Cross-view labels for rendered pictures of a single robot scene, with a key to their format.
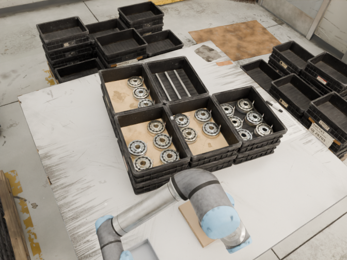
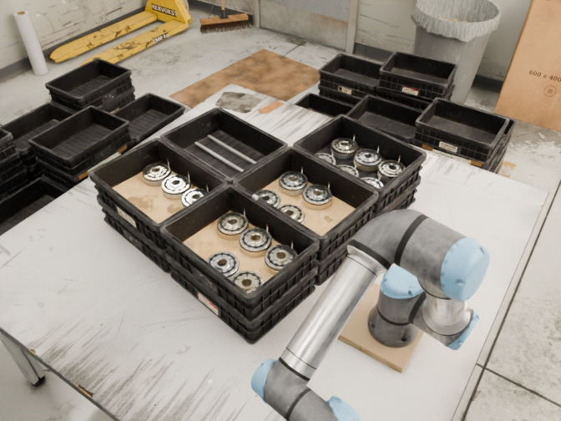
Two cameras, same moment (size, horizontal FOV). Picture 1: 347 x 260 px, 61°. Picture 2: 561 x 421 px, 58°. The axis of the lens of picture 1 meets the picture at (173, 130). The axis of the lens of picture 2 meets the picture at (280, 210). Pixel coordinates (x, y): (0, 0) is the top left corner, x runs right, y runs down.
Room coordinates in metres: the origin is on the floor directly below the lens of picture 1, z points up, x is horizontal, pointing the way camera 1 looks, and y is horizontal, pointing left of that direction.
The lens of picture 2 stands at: (-0.11, 0.37, 2.01)
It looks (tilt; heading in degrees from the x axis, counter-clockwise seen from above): 42 degrees down; 340
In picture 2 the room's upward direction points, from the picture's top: straight up
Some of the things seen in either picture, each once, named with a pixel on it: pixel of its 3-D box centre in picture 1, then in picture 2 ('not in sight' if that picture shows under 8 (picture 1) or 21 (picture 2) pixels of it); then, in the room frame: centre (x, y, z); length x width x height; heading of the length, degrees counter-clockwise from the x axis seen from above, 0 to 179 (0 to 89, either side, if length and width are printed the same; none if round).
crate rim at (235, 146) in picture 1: (201, 124); (304, 190); (1.09, -0.15, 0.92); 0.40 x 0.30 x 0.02; 27
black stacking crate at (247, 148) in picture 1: (245, 118); (357, 163); (1.22, -0.42, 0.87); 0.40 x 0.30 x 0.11; 27
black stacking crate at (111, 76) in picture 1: (129, 94); (159, 191); (1.31, 0.30, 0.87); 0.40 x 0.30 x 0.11; 27
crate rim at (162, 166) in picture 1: (151, 137); (239, 237); (0.95, 0.11, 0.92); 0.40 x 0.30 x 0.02; 27
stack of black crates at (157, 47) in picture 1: (158, 55); (147, 139); (2.49, 0.25, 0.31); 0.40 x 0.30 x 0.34; 126
